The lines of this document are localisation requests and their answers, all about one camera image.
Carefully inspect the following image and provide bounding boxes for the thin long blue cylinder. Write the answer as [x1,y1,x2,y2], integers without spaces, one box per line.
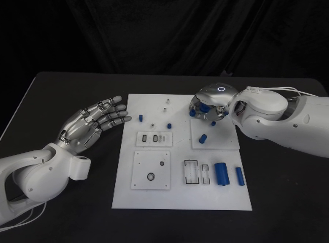
[235,167,245,186]

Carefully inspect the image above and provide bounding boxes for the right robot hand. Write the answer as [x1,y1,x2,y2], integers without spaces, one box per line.
[188,82,239,122]

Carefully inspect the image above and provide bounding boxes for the large blue cylinder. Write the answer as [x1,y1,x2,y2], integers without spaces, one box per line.
[213,162,230,186]

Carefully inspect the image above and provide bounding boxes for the white task board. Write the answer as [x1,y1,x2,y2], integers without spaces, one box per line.
[110,93,252,211]

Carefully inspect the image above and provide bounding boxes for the white cable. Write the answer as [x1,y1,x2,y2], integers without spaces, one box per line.
[245,86,318,97]
[0,202,47,234]

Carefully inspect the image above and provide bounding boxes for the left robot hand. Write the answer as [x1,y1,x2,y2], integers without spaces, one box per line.
[53,95,132,155]

